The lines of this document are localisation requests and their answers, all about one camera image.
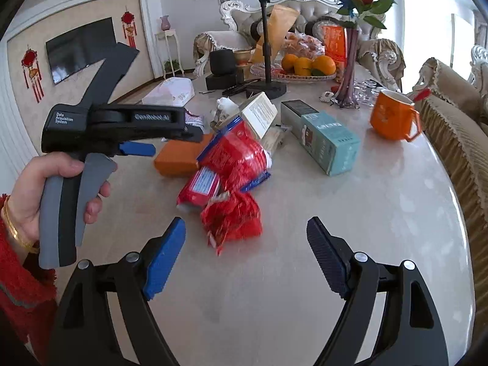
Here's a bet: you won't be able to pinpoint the beige snack bar packet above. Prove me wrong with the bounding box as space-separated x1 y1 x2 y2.
263 126 286 153

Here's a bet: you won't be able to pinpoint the wall television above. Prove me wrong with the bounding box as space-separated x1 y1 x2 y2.
46 17 117 85

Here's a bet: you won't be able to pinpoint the tan paper bag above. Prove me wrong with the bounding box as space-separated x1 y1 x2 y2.
249 5 300 63

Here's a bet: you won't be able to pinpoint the white crumpled wrapper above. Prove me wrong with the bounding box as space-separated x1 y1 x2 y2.
211 98 241 130

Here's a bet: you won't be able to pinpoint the orange box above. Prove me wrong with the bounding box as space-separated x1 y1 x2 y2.
153 134 214 178

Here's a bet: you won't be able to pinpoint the purple glass vase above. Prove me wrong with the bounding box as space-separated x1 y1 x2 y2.
335 27 361 108

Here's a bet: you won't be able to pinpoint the glass fruit plate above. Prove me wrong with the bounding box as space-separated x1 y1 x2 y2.
249 61 338 81

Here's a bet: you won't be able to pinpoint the ornate tufted sofa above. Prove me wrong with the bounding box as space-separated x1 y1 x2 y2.
220 0 405 88

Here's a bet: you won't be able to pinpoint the white plant stand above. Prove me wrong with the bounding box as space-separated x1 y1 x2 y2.
154 30 185 77

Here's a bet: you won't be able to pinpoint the gold bowl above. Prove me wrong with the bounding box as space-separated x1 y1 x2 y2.
232 49 254 70

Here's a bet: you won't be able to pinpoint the black phone stand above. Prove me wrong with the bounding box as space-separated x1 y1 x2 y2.
244 0 287 100

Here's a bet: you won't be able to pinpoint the large red snack bag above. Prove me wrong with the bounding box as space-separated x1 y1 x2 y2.
197 118 272 193

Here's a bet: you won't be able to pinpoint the orange mug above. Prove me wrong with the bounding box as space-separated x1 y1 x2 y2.
370 89 422 142

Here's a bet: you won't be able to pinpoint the ornate grey long sofa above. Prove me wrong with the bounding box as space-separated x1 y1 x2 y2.
471 44 488 84

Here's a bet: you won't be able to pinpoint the person's left hand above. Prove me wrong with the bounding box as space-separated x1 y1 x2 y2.
11 152 112 248

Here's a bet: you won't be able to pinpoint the red packet blue label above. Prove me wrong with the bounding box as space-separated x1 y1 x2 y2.
176 167 222 210

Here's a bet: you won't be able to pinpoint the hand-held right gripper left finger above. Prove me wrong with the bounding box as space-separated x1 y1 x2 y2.
46 217 187 366

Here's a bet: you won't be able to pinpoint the red gift box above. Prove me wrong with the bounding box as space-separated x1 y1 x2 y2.
318 25 348 71

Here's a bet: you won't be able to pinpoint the white tissue pack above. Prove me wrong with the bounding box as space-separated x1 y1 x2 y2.
142 77 194 106

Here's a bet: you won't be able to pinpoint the small red white packet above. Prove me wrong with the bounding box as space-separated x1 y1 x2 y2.
185 112 210 128

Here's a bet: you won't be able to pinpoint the flat black box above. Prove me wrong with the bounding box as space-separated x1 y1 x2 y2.
206 74 245 90

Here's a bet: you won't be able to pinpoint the black cylindrical speaker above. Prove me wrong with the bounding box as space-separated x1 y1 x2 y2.
209 49 236 76

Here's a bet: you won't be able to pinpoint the red knot wall decoration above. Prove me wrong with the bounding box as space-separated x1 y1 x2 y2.
21 48 44 103
121 7 138 48

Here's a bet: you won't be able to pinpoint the clear glass cups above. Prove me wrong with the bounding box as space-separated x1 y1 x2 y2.
353 80 382 107

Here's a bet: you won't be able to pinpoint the ornate white coffee table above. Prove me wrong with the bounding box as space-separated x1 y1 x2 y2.
57 72 479 366

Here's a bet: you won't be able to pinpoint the gold bracelet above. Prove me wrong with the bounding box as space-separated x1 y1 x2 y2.
2 195 39 254

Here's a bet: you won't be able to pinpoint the orange fruit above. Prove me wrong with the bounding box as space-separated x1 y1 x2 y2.
281 54 300 73
293 57 313 76
310 55 337 76

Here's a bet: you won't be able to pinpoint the teal carton box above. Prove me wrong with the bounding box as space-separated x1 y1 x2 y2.
301 111 361 177

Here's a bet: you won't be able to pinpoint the beige fringed sofa cover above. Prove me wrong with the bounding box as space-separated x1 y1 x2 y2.
404 58 488 233

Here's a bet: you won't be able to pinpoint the red crinkled wrapper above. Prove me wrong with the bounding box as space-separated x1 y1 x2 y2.
201 191 264 256

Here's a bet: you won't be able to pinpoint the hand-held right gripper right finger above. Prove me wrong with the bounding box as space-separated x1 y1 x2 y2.
306 217 450 366

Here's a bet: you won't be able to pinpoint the white printed box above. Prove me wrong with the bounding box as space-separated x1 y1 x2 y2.
241 91 278 140

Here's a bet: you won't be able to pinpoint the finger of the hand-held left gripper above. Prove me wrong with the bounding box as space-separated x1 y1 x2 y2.
113 121 205 145
118 141 157 158

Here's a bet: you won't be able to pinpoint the clear bag of pastries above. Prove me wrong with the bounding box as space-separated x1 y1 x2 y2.
284 32 325 58

